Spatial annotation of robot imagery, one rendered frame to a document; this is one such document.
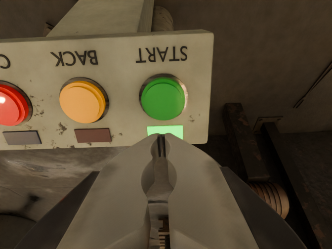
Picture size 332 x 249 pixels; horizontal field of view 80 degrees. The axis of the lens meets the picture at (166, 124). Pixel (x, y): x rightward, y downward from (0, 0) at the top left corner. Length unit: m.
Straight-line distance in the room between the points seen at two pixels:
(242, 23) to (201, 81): 0.67
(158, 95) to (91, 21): 0.14
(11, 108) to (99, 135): 0.08
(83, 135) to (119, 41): 0.10
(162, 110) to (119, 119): 0.05
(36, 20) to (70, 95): 0.73
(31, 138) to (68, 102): 0.07
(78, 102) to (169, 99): 0.08
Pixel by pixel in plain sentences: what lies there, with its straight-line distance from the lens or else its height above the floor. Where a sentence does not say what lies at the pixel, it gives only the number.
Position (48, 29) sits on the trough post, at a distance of 0.89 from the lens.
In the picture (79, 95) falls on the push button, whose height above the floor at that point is 0.61.
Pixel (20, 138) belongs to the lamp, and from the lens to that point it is 0.26.
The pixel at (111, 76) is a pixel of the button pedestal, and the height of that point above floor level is 0.59.
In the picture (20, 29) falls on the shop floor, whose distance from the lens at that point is 0.96.
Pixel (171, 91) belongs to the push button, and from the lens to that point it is 0.18.
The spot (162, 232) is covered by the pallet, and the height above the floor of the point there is 0.14.
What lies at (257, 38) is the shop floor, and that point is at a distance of 0.89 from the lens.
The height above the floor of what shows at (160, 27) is 0.18.
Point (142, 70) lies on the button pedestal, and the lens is 0.18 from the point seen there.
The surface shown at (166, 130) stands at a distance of 0.20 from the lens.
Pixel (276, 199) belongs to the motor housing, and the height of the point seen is 0.49.
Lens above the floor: 0.75
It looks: 42 degrees down
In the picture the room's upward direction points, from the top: 179 degrees clockwise
